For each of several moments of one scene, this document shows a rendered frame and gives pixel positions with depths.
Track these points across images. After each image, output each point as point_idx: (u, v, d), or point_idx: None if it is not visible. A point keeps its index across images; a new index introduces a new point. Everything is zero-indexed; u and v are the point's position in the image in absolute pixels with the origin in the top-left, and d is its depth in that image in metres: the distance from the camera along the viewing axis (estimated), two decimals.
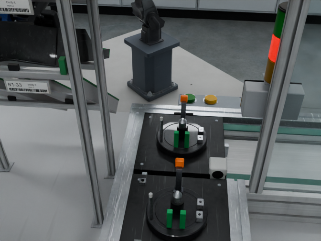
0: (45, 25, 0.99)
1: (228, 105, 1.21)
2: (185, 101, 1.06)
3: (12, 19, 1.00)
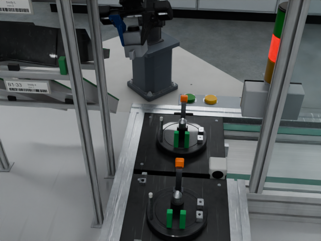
0: (158, 16, 0.93)
1: (228, 105, 1.21)
2: (185, 101, 1.06)
3: (122, 18, 0.94)
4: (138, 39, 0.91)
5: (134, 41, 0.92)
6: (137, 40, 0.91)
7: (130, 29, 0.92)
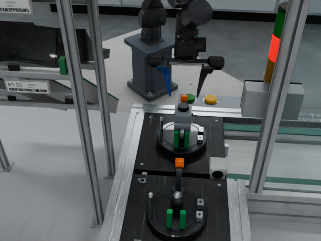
0: (213, 67, 0.94)
1: (228, 105, 1.21)
2: (185, 101, 1.06)
3: (168, 66, 0.94)
4: (188, 120, 0.98)
5: (185, 121, 0.99)
6: (187, 121, 0.98)
7: (181, 110, 0.98)
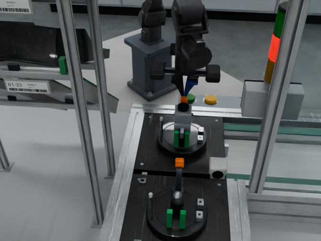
0: (170, 75, 1.02)
1: (228, 105, 1.21)
2: None
3: (188, 75, 1.03)
4: (188, 120, 0.98)
5: (185, 121, 0.99)
6: (187, 121, 0.98)
7: (181, 110, 0.98)
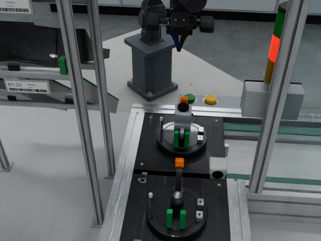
0: None
1: (228, 105, 1.21)
2: None
3: None
4: (188, 120, 0.98)
5: (185, 121, 0.99)
6: (187, 121, 0.98)
7: (181, 110, 0.98)
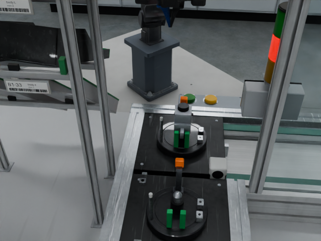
0: None
1: (228, 105, 1.21)
2: None
3: None
4: (188, 120, 0.98)
5: (185, 121, 0.99)
6: (187, 121, 0.98)
7: (181, 110, 0.98)
